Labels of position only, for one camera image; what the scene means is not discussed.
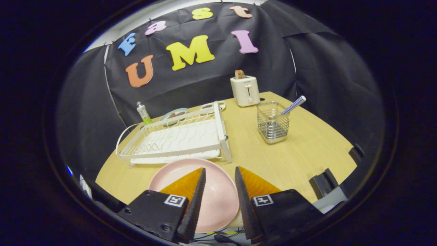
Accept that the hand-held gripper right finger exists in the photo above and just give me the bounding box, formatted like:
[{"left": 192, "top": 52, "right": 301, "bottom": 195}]
[{"left": 235, "top": 166, "right": 325, "bottom": 244}]

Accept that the pale green plate with food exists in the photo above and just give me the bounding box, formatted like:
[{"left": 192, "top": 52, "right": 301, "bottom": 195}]
[{"left": 160, "top": 108, "right": 189, "bottom": 122}]

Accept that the white dish rack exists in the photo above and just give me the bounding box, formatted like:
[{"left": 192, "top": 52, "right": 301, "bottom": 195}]
[{"left": 115, "top": 100, "right": 233, "bottom": 168}]

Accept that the cream toaster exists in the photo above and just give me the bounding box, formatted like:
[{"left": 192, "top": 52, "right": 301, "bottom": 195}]
[{"left": 230, "top": 75, "right": 260, "bottom": 108}]

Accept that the black cable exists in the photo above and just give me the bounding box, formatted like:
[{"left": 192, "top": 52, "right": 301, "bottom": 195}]
[{"left": 195, "top": 226, "right": 247, "bottom": 246}]

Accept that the pink plate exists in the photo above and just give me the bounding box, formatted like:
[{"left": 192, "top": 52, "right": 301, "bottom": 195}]
[{"left": 149, "top": 158, "right": 240, "bottom": 234}]

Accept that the metal wire basket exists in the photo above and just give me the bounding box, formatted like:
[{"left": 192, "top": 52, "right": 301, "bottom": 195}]
[{"left": 257, "top": 101, "right": 290, "bottom": 144}]

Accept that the green dish soap bottle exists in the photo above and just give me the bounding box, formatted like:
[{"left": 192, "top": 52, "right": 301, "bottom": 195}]
[{"left": 137, "top": 101, "right": 153, "bottom": 125}]

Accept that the black backdrop cloth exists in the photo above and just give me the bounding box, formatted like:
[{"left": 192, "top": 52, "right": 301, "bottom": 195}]
[{"left": 56, "top": 0, "right": 386, "bottom": 181}]

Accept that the white divided snack tray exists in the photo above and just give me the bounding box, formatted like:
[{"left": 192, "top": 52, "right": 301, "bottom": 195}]
[{"left": 201, "top": 101, "right": 226, "bottom": 115}]

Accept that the spoon with blue checkered handle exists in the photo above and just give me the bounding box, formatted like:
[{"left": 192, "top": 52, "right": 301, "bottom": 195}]
[{"left": 271, "top": 96, "right": 307, "bottom": 125}]

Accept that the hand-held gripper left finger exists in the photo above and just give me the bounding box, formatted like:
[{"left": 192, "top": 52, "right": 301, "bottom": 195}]
[{"left": 118, "top": 167, "right": 207, "bottom": 244}]

